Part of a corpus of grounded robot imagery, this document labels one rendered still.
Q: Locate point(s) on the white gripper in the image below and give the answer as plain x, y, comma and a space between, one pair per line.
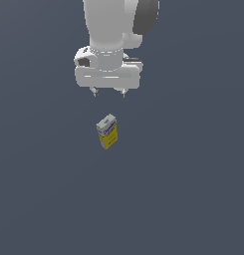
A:
107, 78

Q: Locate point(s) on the yellow and white box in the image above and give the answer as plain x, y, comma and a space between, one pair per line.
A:
107, 131

